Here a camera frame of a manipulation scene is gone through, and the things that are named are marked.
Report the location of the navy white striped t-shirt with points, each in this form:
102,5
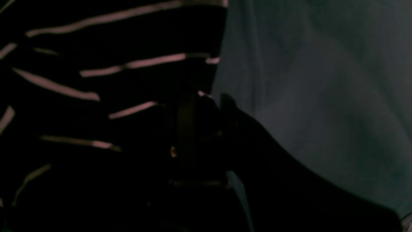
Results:
89,95

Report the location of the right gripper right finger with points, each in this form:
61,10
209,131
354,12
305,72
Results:
285,196

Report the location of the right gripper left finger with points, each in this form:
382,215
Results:
195,197

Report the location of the teal table cloth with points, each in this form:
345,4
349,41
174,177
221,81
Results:
330,80

